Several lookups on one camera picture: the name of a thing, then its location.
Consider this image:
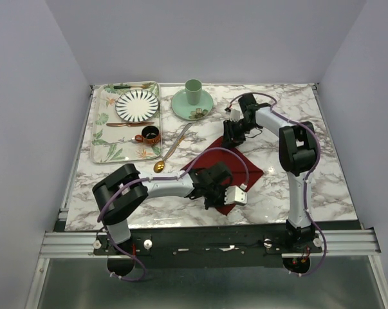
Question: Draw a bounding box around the dark red cloth napkin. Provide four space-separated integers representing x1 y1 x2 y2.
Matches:
181 137 264 215

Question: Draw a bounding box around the silver butter knife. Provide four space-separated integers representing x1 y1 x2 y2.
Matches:
164 123 192 160

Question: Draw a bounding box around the floral rectangular serving tray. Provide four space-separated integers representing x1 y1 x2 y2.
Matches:
89 81 162 164

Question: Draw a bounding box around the green round saucer plate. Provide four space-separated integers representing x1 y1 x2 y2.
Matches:
171 89 214 121

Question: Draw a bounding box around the aluminium frame rail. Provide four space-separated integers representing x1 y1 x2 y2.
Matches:
39 229 381 259

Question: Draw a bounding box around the green plastic cup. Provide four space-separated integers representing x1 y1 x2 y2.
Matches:
185 79 202 106

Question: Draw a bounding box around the orange black coffee mug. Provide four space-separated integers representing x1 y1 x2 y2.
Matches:
134 126 161 145

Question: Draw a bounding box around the gold spoon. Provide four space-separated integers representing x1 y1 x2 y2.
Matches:
153 136 185 173

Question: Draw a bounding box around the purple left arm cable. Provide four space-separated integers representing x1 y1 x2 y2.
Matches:
97 147 249 281

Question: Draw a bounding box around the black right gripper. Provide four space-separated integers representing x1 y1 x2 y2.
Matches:
219 118 256 151

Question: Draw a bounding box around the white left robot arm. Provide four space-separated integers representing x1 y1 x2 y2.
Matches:
92 163 233 254

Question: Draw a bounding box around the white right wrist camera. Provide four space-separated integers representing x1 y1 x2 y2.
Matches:
225 108 241 122

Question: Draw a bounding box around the green handled gold fork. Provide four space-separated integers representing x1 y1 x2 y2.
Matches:
113 83 151 89

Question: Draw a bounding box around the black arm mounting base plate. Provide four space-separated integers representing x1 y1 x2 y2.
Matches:
94 223 322 269

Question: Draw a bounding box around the striped white round plate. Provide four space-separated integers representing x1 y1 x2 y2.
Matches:
115 89 160 123

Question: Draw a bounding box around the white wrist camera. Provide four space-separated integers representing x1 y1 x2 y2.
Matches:
225 108 241 122
224 186 248 205

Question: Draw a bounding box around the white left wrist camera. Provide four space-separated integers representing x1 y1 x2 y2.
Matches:
224 186 248 205

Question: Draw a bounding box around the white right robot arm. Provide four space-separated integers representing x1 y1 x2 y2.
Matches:
222 92 320 252

